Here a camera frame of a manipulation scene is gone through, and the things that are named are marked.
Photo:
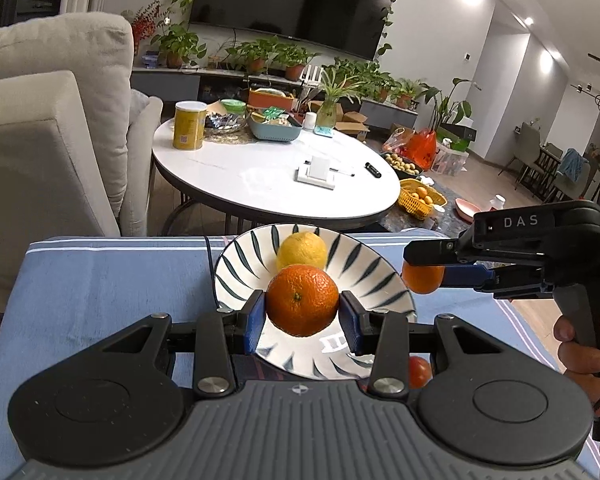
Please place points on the row of potted plants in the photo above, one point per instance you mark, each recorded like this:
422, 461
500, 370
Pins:
257, 57

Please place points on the red berry plant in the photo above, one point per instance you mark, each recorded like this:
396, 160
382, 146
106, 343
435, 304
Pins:
142, 25

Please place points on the glass vase with spider plant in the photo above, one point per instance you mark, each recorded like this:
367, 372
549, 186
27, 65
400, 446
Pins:
326, 115

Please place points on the blue striped tablecloth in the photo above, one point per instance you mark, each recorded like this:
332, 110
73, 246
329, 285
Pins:
105, 285

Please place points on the grey television cabinet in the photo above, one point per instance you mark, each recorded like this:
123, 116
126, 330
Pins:
165, 85

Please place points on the white blue striped bowl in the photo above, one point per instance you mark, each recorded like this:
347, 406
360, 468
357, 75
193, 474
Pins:
370, 270

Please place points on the small orange mandarin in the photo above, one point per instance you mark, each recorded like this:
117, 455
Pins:
422, 281

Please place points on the cardboard box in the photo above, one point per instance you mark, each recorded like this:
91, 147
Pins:
352, 125

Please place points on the white round table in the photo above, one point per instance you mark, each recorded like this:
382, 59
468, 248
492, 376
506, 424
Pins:
260, 175

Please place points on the blue cloth on chair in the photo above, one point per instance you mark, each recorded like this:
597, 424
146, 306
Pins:
573, 165

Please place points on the red pen holder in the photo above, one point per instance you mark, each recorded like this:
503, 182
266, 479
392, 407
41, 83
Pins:
300, 107

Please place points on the red apple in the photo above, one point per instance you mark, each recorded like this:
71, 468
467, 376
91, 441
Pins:
420, 372

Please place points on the dining table with chairs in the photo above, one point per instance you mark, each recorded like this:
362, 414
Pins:
535, 155

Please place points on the teal plastic basket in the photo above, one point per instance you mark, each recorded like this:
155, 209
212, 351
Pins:
275, 133

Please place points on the green round container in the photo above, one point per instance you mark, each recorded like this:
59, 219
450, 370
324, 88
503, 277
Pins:
232, 106

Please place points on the large leafy floor plant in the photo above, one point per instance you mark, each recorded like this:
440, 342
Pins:
450, 105

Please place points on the pink plate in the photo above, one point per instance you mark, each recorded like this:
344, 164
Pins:
467, 210

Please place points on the tray of foil snack packets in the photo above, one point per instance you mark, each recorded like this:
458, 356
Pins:
225, 121

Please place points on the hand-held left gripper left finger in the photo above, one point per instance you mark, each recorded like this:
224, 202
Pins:
254, 322

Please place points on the orange plastic bag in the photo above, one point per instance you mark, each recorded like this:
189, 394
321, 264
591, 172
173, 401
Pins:
422, 150

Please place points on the yellow lemon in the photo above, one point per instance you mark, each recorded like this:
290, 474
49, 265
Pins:
302, 250

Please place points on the person's right hand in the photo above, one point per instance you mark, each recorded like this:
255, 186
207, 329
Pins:
582, 365

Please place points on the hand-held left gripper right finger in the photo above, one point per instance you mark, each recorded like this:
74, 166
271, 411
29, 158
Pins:
350, 325

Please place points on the orange plastic basket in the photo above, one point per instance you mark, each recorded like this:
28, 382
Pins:
265, 98

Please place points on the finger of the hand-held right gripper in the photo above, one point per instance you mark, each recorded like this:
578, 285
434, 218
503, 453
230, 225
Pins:
432, 252
467, 277

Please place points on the beige armchair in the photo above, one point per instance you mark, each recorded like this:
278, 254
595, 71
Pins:
45, 135

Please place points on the small white cylinder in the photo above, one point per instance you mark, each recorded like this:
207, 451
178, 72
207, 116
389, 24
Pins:
310, 121

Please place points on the small teal packet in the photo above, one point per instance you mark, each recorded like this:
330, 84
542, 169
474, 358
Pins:
324, 131

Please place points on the yellow tin can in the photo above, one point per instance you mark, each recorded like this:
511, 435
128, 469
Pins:
189, 127

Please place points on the white card stand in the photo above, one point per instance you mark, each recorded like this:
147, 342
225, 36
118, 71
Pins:
316, 172

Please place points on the small white fence decoration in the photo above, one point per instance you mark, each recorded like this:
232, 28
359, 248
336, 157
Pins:
310, 74

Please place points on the yellow basket of oranges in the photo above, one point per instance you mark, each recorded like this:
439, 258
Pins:
420, 200

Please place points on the woven round placemat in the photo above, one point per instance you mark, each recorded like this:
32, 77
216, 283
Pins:
225, 137

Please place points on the dark marble side table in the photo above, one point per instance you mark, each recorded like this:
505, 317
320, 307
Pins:
445, 227

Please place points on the black white pen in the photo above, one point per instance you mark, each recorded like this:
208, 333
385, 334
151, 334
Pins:
345, 173

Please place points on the black green box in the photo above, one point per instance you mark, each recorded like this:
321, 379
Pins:
457, 135

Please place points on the white cup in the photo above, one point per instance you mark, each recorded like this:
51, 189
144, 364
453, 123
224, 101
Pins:
496, 203

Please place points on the small blue basket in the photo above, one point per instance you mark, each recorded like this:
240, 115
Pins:
150, 61

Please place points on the black marker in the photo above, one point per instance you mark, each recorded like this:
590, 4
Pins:
373, 169

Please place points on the wrinkled orange mandarin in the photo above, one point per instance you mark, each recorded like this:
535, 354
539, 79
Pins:
300, 300

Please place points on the black bowl of longans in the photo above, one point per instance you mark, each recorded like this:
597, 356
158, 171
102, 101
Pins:
402, 164

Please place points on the black wall television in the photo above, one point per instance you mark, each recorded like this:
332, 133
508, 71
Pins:
290, 0

